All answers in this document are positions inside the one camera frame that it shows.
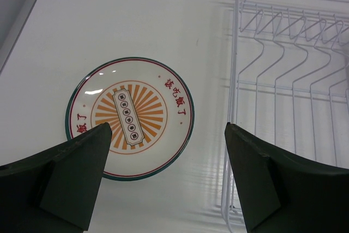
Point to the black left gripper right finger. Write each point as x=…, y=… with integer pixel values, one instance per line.
x=280, y=191

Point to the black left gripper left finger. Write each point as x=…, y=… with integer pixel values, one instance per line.
x=55, y=190

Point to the white wire dish rack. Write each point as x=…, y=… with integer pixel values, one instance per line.
x=289, y=83

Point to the orange sunburst plate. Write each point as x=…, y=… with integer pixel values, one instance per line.
x=150, y=111

